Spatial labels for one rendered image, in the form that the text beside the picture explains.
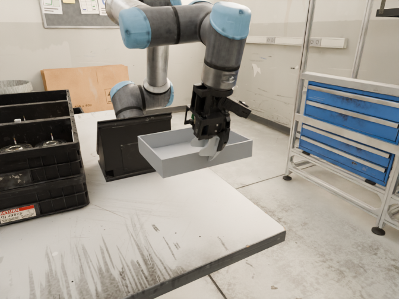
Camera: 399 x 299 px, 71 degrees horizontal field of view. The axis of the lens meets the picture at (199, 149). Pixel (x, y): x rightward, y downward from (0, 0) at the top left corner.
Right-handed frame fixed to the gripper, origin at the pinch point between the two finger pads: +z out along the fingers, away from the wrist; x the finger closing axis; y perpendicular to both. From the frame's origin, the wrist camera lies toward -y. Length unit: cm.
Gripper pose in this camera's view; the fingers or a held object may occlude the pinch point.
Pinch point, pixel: (210, 154)
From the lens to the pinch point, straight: 73.1
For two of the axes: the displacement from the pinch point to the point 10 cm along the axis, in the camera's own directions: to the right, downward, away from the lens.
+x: 5.1, 5.7, -6.4
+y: -8.5, 2.1, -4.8
